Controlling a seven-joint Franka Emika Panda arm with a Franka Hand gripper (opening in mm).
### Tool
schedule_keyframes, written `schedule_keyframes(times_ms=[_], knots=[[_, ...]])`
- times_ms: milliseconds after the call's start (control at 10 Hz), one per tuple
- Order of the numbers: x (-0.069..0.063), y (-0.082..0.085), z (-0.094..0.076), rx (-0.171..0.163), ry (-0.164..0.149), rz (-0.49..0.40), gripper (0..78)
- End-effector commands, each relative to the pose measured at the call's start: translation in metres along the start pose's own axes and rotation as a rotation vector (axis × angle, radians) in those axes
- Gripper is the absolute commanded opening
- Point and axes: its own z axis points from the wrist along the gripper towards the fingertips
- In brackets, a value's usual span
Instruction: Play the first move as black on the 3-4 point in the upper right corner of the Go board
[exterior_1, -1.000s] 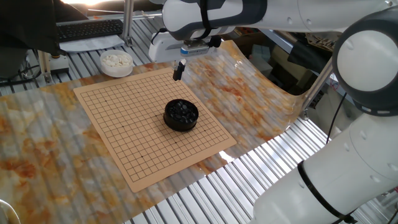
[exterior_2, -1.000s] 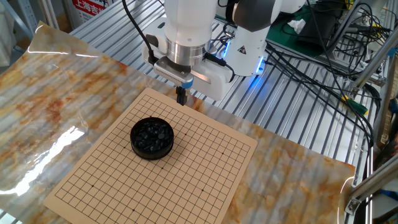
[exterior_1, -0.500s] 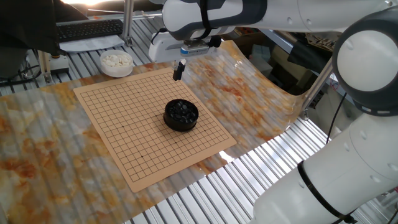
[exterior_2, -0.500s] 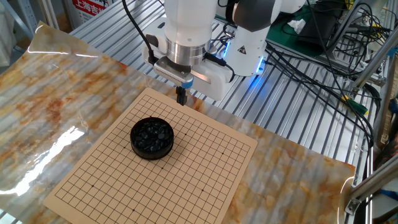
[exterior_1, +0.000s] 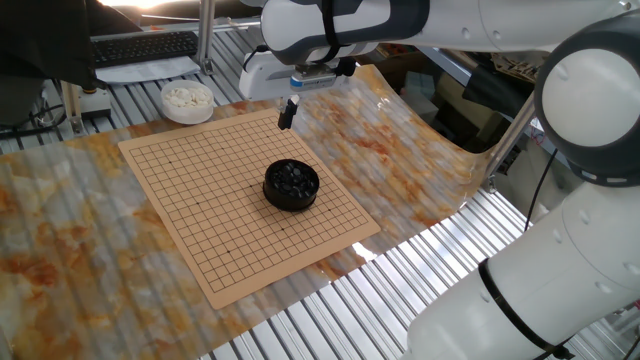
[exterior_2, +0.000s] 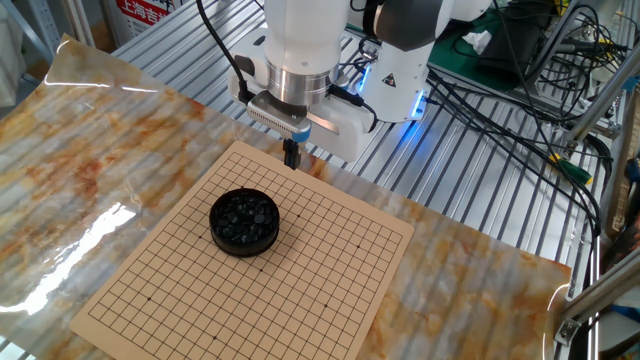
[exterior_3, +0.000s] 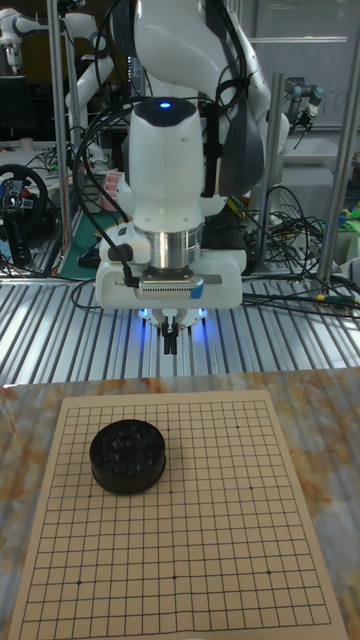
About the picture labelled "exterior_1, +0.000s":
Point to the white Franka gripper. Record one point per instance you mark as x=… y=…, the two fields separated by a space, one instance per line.
x=260 y=80

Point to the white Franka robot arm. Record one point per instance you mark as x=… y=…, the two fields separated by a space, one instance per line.
x=575 y=260

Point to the tan Go board mat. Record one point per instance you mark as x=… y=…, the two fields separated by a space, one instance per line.
x=225 y=215

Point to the black bowl of black stones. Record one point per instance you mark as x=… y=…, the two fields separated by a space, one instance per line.
x=291 y=185

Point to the white bowl of white stones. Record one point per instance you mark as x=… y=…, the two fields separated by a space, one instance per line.
x=187 y=100

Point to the white paper sheet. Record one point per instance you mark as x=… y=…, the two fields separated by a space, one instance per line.
x=150 y=71

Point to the black computer keyboard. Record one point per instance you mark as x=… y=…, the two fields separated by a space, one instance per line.
x=145 y=47

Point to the marble patterned glossy sheet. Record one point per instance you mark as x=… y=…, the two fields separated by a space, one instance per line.
x=75 y=240

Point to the black fabric cover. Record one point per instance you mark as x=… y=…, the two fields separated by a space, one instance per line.
x=45 y=40

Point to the silver blue wrist camera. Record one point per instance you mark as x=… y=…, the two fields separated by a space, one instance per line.
x=312 y=80

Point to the aluminium frame post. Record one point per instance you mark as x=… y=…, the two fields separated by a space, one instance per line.
x=510 y=140
x=75 y=110
x=205 y=35

